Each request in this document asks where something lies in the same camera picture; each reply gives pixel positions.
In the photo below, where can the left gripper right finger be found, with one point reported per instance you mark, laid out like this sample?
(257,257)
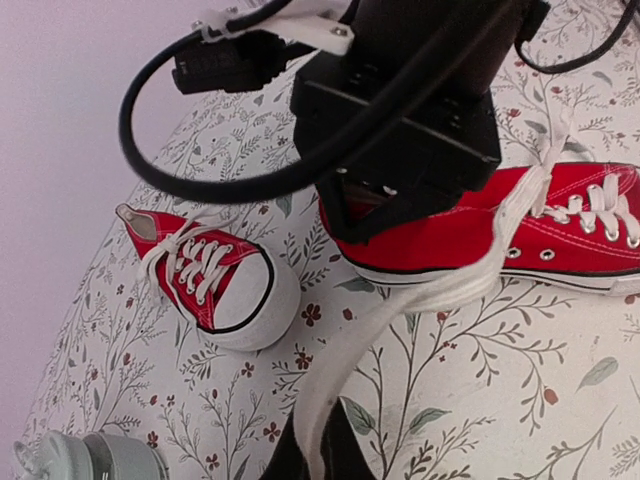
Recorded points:
(340,450)

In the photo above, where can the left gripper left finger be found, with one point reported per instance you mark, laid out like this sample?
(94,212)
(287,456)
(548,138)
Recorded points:
(287,462)

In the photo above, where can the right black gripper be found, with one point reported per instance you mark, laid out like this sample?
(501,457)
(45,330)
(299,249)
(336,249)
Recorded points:
(447,146)

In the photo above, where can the red sneaker with laces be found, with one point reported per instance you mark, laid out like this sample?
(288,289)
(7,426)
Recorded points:
(233,289)

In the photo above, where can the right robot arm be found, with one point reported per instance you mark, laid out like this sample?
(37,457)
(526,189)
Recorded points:
(456,48)

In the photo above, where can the floral patterned table mat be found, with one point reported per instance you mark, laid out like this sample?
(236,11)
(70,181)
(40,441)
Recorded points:
(529,382)

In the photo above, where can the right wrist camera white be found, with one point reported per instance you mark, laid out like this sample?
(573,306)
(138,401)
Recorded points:
(249,60)

